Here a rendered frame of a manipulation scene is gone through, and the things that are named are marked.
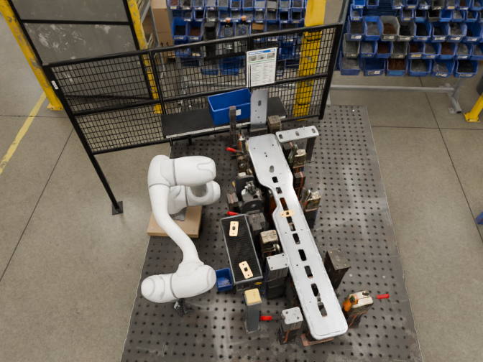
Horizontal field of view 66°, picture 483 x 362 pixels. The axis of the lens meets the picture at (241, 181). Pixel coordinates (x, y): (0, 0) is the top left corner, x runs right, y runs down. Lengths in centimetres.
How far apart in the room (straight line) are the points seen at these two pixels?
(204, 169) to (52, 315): 198
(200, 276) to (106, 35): 299
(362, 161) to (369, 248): 75
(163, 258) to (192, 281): 97
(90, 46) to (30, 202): 162
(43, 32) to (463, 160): 433
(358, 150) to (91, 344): 247
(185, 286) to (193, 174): 54
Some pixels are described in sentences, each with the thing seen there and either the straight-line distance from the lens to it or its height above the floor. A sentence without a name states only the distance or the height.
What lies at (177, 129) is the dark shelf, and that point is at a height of 103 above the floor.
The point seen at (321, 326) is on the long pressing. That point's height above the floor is 100.
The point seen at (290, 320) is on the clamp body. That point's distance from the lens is 188.
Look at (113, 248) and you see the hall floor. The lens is 341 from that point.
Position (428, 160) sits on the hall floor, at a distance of 419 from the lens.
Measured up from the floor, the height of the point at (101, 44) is 82.
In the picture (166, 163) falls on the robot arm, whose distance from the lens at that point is 180.
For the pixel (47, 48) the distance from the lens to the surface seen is 440.
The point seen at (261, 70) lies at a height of 128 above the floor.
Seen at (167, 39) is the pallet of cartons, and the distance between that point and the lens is 492.
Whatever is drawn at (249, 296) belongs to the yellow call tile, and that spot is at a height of 116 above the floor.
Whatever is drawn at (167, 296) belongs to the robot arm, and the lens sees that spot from 156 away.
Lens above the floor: 284
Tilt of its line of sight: 52 degrees down
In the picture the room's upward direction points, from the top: 1 degrees counter-clockwise
